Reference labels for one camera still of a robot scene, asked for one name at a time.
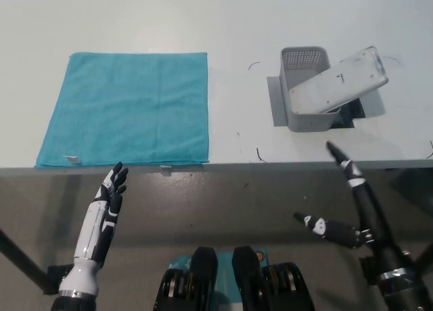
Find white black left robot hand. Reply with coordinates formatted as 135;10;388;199
59;161;130;294

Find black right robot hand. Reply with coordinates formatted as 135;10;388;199
292;140;415;280

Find white grey calculator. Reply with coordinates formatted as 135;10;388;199
288;45;389;115

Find black flat pad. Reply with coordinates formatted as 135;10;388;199
329;96;366;129

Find teal microfibre cloth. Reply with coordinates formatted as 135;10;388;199
35;51;210;169

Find grey perforated plastic basket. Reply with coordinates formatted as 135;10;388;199
279;46;342;133

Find black table leg bracket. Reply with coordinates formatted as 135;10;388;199
359;255;384;287
43;264;74;296

